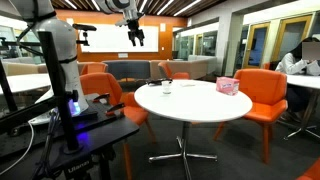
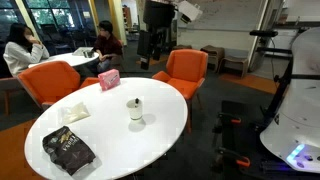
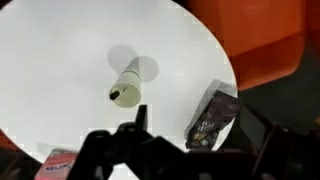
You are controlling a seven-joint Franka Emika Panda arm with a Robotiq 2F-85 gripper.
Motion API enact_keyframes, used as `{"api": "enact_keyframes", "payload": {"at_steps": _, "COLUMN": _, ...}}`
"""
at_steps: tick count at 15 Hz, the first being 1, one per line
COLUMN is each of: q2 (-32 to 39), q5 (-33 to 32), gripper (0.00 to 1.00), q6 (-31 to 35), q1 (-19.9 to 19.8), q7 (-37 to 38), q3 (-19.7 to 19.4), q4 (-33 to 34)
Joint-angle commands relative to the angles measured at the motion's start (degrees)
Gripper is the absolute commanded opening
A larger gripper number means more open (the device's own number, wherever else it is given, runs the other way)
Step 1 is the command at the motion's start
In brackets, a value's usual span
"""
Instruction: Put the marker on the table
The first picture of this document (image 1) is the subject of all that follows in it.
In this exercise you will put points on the pink tissue box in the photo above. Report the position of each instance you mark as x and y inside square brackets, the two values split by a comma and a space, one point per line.
[228, 86]

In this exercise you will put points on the black camera stand pole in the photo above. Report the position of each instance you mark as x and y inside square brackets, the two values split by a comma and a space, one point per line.
[58, 86]

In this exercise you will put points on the orange black clamp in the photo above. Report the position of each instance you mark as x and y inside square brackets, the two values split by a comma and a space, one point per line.
[103, 96]
[111, 110]

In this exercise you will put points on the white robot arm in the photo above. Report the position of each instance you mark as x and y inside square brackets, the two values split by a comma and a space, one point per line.
[41, 16]

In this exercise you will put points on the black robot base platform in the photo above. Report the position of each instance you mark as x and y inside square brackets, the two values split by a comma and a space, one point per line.
[96, 133]

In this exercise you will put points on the black camera on mount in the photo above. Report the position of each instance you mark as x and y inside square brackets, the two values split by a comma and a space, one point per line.
[84, 30]

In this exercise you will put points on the orange chair left of table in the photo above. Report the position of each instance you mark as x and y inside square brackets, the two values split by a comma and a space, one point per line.
[105, 83]

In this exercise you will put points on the grey sofa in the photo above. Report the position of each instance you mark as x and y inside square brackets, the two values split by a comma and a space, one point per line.
[137, 69]

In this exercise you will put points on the orange chair right of table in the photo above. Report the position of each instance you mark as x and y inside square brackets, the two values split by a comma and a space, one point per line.
[267, 91]

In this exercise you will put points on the round white table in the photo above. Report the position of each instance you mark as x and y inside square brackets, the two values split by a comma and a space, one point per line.
[191, 101]

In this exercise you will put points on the orange chair far back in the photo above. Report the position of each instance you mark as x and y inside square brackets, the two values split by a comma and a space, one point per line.
[167, 73]

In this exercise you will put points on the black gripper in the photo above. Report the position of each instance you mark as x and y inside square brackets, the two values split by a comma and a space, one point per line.
[135, 32]

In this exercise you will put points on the person in white sweater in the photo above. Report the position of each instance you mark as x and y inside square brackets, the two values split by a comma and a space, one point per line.
[292, 63]

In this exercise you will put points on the white plastic cup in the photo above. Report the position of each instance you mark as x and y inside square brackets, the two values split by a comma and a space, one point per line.
[166, 85]

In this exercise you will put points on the orange chair of table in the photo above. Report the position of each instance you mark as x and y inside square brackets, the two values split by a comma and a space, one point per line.
[267, 91]
[105, 83]

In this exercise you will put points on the white whiteboard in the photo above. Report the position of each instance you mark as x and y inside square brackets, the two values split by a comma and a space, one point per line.
[109, 38]

